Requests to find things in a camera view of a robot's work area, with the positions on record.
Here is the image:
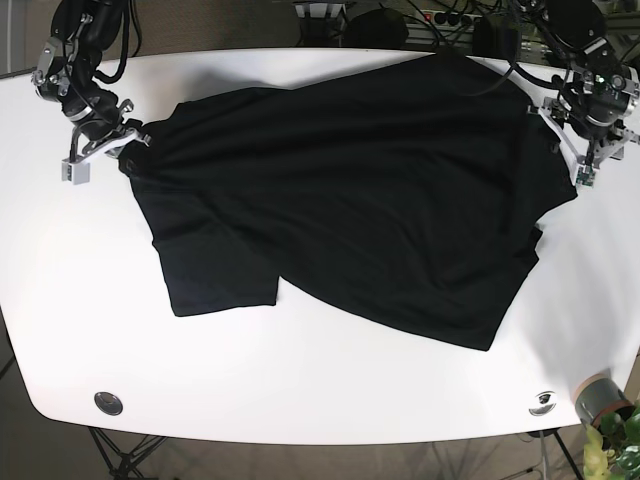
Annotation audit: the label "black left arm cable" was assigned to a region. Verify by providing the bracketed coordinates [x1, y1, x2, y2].
[464, 0, 571, 99]

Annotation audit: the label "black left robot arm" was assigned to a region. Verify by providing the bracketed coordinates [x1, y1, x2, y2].
[511, 1, 639, 187]

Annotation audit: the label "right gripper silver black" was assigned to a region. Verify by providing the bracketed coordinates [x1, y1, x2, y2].
[61, 119, 151, 185]

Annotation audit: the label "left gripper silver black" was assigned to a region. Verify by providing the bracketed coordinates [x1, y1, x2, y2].
[533, 97, 639, 187]

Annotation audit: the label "grey plant pot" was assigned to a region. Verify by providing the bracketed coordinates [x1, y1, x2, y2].
[572, 374, 634, 427]

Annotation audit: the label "green potted plant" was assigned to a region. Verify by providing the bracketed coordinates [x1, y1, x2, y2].
[583, 405, 639, 480]

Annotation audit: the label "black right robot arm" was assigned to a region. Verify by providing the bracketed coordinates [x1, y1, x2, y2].
[32, 1, 150, 185]

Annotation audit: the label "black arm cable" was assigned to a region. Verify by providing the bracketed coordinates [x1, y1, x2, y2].
[464, 0, 571, 99]
[97, 0, 146, 86]

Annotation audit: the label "right silver table grommet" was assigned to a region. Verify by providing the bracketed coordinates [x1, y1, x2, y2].
[528, 391, 557, 417]

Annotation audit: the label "black folding table legs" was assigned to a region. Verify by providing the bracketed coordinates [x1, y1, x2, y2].
[88, 427, 167, 480]

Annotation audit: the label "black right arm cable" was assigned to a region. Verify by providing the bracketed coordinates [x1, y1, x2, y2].
[97, 0, 146, 86]

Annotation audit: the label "left silver table grommet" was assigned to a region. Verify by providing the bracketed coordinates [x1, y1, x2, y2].
[94, 391, 124, 416]

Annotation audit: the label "silver table grommet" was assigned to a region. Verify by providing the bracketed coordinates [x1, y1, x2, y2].
[94, 391, 124, 416]
[528, 391, 557, 417]

